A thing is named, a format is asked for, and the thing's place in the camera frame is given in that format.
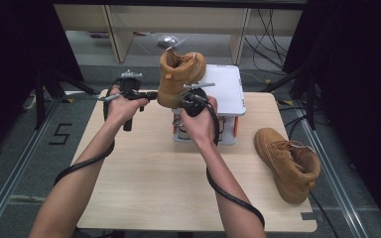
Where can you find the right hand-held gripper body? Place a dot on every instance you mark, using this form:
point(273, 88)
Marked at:
point(193, 102)

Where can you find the aluminium floor rail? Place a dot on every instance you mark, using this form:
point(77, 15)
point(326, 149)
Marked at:
point(331, 172)
point(16, 172)

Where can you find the person's right hand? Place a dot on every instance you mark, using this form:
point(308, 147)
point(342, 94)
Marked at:
point(200, 127)

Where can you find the person's left hand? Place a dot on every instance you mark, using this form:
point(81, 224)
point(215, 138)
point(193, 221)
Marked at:
point(119, 110)

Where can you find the black curtain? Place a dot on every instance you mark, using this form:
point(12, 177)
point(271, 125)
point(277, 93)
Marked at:
point(6, 66)
point(360, 99)

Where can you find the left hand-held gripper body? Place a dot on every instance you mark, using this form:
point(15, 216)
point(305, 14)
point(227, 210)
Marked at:
point(130, 86)

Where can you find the black metal stand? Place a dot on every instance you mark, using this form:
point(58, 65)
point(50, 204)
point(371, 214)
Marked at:
point(39, 105)
point(310, 105)

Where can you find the clear plastic bag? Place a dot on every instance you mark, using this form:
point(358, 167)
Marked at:
point(170, 40)

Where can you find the tan suede boot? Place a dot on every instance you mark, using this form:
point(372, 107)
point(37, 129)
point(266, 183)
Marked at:
point(178, 79)
point(284, 165)

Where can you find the white two-tier shoe rack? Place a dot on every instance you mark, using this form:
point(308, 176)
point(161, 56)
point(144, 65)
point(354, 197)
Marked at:
point(228, 89)

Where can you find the beige wooden desk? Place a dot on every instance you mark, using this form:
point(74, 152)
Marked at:
point(145, 18)

